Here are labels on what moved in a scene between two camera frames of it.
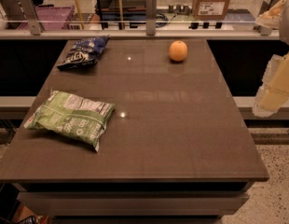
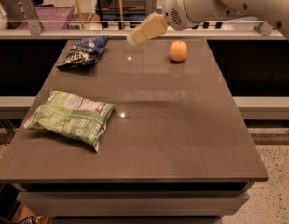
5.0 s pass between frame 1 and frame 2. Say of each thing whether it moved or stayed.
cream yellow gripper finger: moved
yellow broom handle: stayed
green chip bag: stayed
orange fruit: stayed
